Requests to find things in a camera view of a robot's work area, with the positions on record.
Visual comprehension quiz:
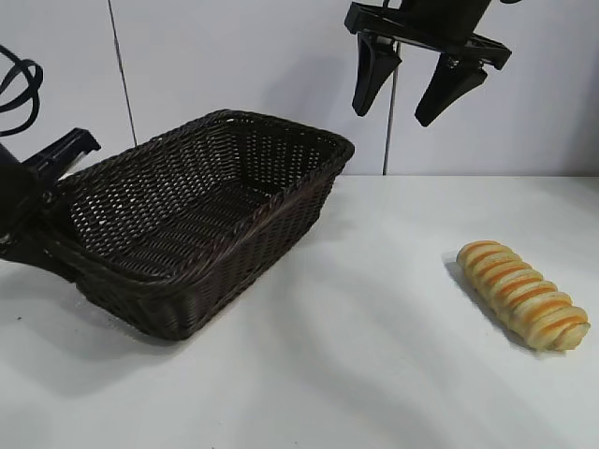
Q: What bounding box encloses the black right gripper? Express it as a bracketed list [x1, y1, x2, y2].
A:
[343, 0, 513, 128]

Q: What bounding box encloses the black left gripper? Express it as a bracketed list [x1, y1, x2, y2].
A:
[0, 127, 102, 287]

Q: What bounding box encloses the dark brown woven basket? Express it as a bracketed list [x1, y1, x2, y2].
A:
[44, 109, 356, 341]

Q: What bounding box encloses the long ridged bread loaf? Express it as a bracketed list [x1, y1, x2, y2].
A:
[456, 239, 591, 352]

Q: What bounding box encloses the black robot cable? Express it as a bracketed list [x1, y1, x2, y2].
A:
[0, 45, 45, 138]

